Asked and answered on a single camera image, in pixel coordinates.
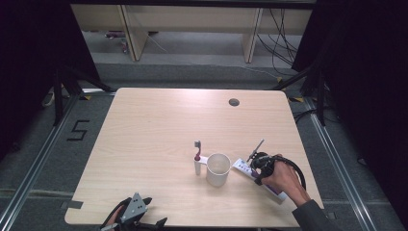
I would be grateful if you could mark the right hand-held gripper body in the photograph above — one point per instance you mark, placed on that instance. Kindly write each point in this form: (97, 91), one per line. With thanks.
(263, 165)

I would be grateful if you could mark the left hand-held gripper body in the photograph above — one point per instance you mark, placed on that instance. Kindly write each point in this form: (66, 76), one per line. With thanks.
(134, 208)

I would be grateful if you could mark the white and purple toothpaste tube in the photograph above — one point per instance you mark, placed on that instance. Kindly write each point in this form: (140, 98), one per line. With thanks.
(241, 166)

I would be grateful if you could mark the white cup with holder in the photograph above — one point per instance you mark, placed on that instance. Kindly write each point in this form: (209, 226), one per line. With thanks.
(218, 171)

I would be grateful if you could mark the pink toothbrush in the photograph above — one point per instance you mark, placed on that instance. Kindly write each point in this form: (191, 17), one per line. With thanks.
(198, 150)

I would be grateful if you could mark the person's left hand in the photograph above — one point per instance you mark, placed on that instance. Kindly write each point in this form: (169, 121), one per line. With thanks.
(114, 218)

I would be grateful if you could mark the person's right hand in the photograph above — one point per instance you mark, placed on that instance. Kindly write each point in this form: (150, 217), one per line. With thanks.
(284, 183)

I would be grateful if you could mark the round grey table grommet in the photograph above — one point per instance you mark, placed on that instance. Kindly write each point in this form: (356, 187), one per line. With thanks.
(234, 102)

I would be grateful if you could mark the black metal stand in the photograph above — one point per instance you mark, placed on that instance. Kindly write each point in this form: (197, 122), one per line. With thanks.
(320, 96)
(58, 96)

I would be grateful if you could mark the dark curtain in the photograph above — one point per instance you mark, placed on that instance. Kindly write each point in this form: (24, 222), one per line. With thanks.
(369, 80)
(29, 64)

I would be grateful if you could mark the light wooden shelf unit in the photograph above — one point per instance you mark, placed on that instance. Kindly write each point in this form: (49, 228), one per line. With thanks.
(192, 19)

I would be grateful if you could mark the aluminium floor rail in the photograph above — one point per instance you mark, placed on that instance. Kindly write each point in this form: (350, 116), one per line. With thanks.
(340, 166)
(35, 160)

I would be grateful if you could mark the black overhead frame bar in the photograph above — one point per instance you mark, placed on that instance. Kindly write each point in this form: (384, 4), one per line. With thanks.
(192, 3)

